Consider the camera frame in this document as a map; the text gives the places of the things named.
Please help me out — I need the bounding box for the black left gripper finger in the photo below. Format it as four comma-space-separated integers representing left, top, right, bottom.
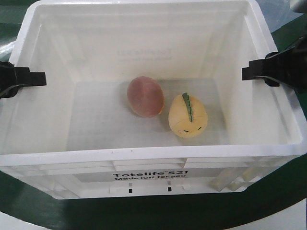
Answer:
0, 61, 47, 98

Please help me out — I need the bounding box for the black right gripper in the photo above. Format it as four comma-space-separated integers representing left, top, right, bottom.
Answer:
241, 34, 307, 93

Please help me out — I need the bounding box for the yellow dinosaur plush toy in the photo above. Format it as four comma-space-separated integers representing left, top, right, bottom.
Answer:
168, 92, 208, 138

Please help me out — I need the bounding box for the white plastic tote box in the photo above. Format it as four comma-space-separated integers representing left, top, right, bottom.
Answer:
0, 0, 307, 199

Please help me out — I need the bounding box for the brown burger plush toy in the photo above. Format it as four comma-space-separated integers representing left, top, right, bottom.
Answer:
127, 76, 165, 117

